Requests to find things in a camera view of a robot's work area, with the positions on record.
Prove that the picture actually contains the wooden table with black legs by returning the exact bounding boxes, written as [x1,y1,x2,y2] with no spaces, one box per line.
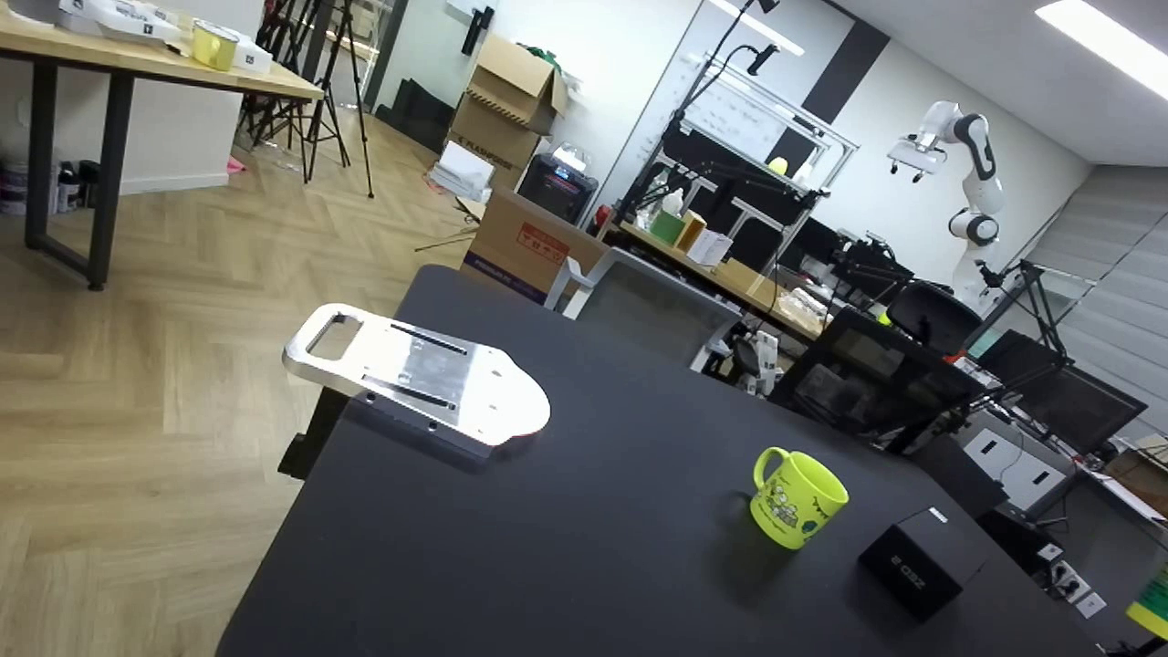
[0,4,321,292]

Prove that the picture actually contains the black computer monitor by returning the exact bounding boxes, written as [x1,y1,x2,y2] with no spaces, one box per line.
[981,331,1142,453]

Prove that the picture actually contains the yellow-green plastic mug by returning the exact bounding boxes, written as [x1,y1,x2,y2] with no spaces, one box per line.
[750,447,852,553]

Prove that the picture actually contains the black camera tripod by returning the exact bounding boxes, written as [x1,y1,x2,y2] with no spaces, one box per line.
[243,0,380,205]

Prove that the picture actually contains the yellow cup on wooden table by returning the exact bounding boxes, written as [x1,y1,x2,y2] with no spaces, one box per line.
[189,27,233,75]

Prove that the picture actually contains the small black box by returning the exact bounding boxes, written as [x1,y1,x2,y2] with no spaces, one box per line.
[859,509,986,622]

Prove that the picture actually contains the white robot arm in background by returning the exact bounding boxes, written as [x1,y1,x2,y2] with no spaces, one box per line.
[886,101,1005,250]

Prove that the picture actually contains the stacked cardboard boxes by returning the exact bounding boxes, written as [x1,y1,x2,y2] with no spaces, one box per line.
[448,34,569,167]

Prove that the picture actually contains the black shelf rack with items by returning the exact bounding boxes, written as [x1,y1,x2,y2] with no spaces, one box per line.
[608,0,978,369]

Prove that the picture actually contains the white mandoline slicer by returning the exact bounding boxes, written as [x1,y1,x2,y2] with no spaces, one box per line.
[282,303,553,453]

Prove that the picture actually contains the large brown cardboard box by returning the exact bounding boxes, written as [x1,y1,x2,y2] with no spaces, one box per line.
[463,189,608,303]

